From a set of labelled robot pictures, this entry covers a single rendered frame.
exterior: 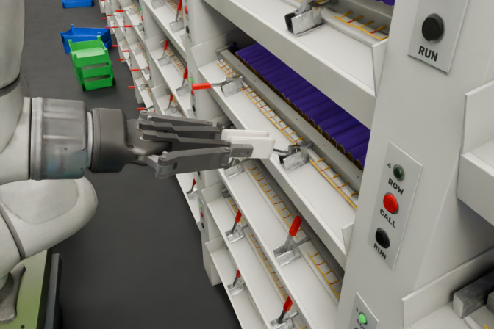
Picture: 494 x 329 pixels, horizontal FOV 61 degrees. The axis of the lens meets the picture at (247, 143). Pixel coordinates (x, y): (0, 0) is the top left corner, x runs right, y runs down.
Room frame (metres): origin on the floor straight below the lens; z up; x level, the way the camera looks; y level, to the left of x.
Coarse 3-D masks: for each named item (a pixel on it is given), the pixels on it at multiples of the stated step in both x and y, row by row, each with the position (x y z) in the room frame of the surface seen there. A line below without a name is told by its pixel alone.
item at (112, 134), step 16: (96, 112) 0.41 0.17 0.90; (112, 112) 0.42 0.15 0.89; (96, 128) 0.39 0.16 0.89; (112, 128) 0.39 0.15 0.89; (128, 128) 0.43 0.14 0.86; (96, 144) 0.38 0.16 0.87; (112, 144) 0.38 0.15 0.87; (128, 144) 0.40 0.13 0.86; (144, 144) 0.40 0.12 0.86; (160, 144) 0.41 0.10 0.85; (96, 160) 0.37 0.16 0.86; (112, 160) 0.38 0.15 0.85; (128, 160) 0.38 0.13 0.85
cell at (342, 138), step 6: (354, 126) 0.53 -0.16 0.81; (360, 126) 0.53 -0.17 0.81; (342, 132) 0.53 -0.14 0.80; (348, 132) 0.52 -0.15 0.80; (354, 132) 0.52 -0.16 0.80; (360, 132) 0.53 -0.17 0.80; (336, 138) 0.52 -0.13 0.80; (342, 138) 0.52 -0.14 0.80; (348, 138) 0.52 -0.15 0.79; (336, 144) 0.52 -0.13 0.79
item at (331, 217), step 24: (192, 48) 0.89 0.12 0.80; (216, 48) 0.91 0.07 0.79; (240, 48) 0.93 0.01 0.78; (216, 72) 0.85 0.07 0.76; (216, 96) 0.78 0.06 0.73; (240, 96) 0.73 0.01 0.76; (240, 120) 0.64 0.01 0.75; (264, 120) 0.63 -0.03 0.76; (288, 144) 0.55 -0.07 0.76; (312, 168) 0.49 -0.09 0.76; (288, 192) 0.48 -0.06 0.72; (312, 192) 0.44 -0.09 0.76; (336, 192) 0.43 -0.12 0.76; (312, 216) 0.41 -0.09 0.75; (336, 216) 0.39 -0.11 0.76; (336, 240) 0.36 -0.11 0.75
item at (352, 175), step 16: (240, 64) 0.81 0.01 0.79; (256, 80) 0.73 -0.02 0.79; (256, 96) 0.69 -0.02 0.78; (272, 96) 0.66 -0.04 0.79; (288, 112) 0.60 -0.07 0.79; (304, 128) 0.55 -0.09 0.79; (320, 144) 0.50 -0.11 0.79; (320, 160) 0.49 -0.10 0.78; (336, 160) 0.46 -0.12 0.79; (336, 176) 0.45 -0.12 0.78; (352, 176) 0.43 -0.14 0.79
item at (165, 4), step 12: (144, 0) 1.51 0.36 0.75; (156, 0) 1.39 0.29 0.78; (168, 0) 1.44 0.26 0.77; (180, 0) 1.15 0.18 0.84; (156, 12) 1.35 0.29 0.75; (168, 12) 1.31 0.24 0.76; (180, 12) 1.25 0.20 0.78; (168, 24) 1.21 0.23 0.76; (180, 24) 1.15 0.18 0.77; (168, 36) 1.20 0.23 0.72; (180, 36) 0.98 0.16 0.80; (180, 48) 1.05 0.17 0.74
